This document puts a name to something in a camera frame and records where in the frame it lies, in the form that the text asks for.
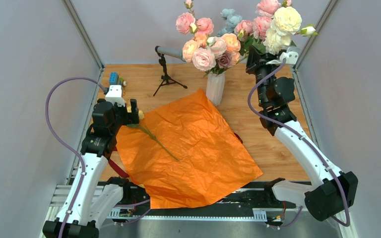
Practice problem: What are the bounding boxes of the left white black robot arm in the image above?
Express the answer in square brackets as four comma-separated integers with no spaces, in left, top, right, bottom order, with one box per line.
[42,99,140,238]

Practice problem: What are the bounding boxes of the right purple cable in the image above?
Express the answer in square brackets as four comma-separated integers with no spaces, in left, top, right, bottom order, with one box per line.
[247,58,352,230]

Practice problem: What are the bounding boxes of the silver microphone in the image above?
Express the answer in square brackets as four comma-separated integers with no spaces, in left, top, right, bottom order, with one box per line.
[155,46,186,62]

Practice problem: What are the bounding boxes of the pale pink rose stem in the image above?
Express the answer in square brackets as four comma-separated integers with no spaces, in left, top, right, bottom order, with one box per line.
[191,37,227,72]

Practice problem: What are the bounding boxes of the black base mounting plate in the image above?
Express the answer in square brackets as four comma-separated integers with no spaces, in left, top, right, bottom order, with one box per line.
[108,182,297,221]

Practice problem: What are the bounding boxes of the pink white peony stem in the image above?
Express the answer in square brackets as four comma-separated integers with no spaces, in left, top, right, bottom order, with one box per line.
[263,6,318,55]

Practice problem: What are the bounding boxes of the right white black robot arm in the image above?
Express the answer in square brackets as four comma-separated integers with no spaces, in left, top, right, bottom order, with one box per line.
[246,46,358,227]

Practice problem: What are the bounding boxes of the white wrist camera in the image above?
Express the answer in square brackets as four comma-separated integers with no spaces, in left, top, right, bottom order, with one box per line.
[266,46,301,65]
[105,85,126,107]

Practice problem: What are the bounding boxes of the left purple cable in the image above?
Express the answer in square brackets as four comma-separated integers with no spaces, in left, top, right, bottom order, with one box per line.
[45,77,107,238]

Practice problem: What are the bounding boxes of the peach rose flower stem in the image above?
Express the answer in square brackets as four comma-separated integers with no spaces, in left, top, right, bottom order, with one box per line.
[182,23,208,62]

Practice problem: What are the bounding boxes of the purple cable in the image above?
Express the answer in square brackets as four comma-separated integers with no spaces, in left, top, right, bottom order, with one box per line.
[45,77,107,238]
[247,58,352,230]

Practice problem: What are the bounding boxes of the white ribbed vase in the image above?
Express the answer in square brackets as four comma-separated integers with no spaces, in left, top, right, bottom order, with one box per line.
[206,73,225,106]

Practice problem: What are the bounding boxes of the colourful toy block train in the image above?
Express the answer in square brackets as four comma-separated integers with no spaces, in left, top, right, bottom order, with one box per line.
[109,72,127,87]

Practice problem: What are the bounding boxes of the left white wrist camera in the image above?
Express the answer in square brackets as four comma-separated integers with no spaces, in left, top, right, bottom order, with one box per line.
[105,85,126,107]

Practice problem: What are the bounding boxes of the orange flowers in vase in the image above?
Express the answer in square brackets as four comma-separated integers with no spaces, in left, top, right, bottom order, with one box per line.
[210,33,242,75]

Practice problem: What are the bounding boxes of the light blue flower stem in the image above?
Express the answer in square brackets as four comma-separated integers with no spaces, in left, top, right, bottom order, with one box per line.
[217,8,243,37]

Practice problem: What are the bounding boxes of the orange yellow wrapping paper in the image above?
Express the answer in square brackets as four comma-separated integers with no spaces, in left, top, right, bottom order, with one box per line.
[117,90,262,209]

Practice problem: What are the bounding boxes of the yellow rose flower stem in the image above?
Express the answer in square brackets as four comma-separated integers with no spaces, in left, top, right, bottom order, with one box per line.
[127,106,180,162]

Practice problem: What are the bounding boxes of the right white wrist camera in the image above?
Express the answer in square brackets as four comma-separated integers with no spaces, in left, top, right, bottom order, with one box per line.
[266,46,301,65]

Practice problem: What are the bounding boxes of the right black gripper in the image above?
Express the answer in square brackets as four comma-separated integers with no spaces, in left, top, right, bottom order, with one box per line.
[244,46,282,106]

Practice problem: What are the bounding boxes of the pink rose flower stem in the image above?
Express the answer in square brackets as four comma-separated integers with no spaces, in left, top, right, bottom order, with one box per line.
[175,0,214,35]

